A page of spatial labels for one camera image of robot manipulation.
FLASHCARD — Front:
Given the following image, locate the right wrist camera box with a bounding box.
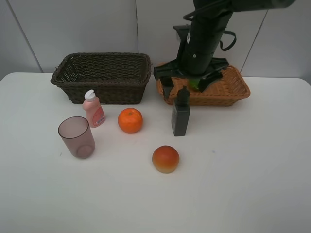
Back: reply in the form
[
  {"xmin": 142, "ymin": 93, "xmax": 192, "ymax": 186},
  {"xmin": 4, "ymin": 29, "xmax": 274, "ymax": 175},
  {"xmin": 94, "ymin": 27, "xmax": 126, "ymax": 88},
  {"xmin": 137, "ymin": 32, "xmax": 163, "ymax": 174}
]
[{"xmin": 173, "ymin": 24, "xmax": 190, "ymax": 41}]

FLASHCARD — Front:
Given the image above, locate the light orange wicker basket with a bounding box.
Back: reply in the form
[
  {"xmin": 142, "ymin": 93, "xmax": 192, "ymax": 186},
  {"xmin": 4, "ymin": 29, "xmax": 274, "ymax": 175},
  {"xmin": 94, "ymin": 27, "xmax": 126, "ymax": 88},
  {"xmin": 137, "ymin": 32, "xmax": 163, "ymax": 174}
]
[{"xmin": 164, "ymin": 65, "xmax": 251, "ymax": 106}]

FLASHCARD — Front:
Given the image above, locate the green lime fruit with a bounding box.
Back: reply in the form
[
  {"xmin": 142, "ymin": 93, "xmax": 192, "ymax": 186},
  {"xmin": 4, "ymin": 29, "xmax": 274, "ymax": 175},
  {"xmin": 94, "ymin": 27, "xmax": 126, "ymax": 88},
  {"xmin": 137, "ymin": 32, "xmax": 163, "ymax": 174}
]
[{"xmin": 189, "ymin": 79, "xmax": 200, "ymax": 92}]

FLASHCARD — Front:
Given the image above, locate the dark green pump bottle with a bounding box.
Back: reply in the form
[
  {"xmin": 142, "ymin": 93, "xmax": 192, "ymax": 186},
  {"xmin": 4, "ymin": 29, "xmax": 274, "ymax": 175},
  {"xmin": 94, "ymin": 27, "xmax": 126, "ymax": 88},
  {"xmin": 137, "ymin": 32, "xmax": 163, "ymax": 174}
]
[{"xmin": 171, "ymin": 86, "xmax": 190, "ymax": 136}]

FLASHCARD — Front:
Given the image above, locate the red yellow peach fruit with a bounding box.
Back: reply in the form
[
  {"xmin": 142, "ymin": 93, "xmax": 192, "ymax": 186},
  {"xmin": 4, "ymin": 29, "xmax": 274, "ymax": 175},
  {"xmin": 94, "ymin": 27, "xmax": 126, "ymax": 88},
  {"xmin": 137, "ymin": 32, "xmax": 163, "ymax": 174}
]
[{"xmin": 152, "ymin": 145, "xmax": 180, "ymax": 174}]

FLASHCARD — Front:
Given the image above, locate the translucent purple plastic cup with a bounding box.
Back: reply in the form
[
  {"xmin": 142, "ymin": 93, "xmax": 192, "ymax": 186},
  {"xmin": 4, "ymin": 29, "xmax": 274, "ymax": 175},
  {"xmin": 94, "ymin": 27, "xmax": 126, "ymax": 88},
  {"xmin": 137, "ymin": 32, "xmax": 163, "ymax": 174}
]
[{"xmin": 58, "ymin": 116, "xmax": 95, "ymax": 159}]

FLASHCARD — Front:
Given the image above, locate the pink bottle white cap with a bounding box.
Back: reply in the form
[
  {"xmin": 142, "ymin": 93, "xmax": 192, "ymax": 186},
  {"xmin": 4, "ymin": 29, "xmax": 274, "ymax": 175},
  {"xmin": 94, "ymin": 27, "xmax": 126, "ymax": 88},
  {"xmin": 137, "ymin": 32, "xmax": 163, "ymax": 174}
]
[{"xmin": 83, "ymin": 90, "xmax": 105, "ymax": 128}]

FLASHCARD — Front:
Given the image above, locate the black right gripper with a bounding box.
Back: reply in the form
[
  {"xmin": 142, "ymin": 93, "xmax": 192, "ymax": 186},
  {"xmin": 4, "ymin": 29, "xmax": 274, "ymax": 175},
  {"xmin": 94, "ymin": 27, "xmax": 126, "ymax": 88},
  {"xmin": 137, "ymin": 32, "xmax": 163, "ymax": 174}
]
[{"xmin": 154, "ymin": 43, "xmax": 229, "ymax": 99}]

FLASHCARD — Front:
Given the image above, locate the orange tangerine fruit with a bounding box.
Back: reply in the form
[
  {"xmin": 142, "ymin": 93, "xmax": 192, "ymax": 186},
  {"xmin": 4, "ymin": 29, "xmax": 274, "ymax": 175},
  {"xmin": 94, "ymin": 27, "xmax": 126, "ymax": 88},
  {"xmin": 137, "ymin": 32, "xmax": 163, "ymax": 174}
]
[{"xmin": 118, "ymin": 108, "xmax": 143, "ymax": 133}]

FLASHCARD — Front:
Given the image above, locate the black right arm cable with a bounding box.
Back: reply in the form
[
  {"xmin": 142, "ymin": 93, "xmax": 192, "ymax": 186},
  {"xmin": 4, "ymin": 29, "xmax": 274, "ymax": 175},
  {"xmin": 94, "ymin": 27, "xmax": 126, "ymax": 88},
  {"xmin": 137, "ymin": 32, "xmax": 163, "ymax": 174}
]
[{"xmin": 218, "ymin": 31, "xmax": 237, "ymax": 51}]

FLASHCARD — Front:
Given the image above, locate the dark brown wicker basket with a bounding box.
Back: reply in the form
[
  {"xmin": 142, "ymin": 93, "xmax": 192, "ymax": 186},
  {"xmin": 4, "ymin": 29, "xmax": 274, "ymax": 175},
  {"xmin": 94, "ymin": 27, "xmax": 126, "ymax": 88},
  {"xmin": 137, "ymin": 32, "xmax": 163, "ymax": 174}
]
[{"xmin": 51, "ymin": 52, "xmax": 151, "ymax": 105}]

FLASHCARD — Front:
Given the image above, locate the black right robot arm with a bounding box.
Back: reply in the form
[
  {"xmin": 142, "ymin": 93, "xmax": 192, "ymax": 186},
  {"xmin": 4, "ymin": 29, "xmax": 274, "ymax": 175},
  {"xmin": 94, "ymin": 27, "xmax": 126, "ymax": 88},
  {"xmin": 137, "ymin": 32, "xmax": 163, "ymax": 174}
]
[{"xmin": 154, "ymin": 0, "xmax": 293, "ymax": 99}]

